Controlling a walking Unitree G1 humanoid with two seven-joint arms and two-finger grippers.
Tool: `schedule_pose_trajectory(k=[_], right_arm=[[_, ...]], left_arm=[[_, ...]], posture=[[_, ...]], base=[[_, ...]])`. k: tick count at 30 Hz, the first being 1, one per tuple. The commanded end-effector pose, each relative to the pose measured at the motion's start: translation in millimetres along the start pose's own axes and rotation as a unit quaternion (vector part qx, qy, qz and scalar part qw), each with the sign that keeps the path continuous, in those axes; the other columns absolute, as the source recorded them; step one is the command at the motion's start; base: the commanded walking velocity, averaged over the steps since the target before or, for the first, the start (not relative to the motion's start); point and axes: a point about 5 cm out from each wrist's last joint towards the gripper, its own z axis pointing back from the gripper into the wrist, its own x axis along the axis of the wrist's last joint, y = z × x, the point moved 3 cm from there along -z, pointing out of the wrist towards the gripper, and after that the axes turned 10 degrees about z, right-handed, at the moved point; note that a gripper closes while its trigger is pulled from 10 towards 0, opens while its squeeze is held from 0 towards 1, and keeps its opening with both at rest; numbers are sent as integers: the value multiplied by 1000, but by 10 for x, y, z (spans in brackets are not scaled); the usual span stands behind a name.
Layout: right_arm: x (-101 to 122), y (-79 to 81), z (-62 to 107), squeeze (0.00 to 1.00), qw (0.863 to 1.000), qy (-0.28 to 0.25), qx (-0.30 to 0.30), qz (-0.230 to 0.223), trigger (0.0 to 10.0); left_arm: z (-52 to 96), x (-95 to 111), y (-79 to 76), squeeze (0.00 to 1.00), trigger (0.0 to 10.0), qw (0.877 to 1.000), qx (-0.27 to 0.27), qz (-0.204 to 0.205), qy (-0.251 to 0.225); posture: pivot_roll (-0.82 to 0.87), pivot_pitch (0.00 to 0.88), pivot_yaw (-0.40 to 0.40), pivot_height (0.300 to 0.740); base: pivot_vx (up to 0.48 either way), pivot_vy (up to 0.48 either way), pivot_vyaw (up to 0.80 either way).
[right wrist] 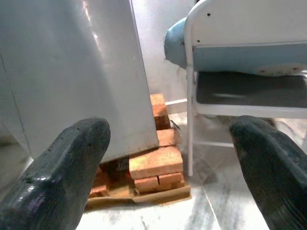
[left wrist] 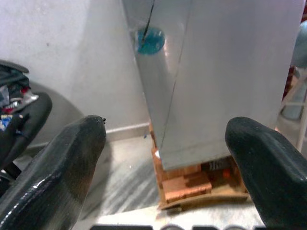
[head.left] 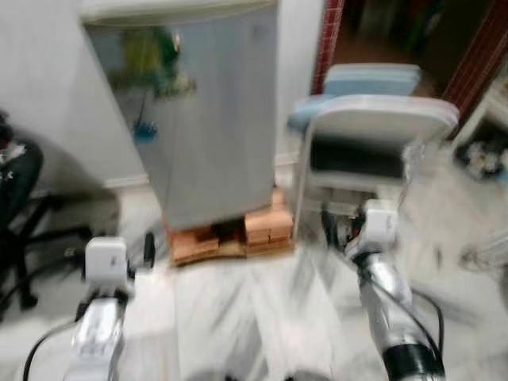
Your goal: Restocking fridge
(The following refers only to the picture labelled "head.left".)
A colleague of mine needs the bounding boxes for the red brick fridge base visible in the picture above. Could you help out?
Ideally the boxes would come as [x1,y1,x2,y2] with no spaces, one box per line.
[164,189,297,266]

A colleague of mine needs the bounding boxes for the silver mini fridge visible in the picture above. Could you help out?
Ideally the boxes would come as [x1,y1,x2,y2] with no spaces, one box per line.
[78,0,281,232]

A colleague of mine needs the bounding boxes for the light blue plastic chair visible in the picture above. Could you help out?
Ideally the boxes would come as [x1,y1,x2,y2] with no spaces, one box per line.
[287,63,422,133]

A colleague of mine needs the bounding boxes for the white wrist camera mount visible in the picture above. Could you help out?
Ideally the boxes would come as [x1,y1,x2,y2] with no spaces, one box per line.
[360,199,400,254]
[84,236,130,287]

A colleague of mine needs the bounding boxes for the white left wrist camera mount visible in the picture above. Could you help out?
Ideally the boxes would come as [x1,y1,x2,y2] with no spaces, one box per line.
[84,236,130,287]

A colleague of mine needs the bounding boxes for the green yellow fridge sticker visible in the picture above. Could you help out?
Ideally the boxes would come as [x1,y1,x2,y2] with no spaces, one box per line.
[110,26,197,102]

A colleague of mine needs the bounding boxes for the white plastic chair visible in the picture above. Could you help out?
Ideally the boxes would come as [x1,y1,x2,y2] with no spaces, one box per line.
[292,94,460,239]

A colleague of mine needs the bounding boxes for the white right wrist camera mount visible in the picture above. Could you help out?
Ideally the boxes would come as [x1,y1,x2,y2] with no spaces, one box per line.
[360,199,400,254]

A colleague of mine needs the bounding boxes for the clear plastic bottle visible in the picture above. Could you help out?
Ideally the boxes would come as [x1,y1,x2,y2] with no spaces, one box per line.
[400,138,434,220]

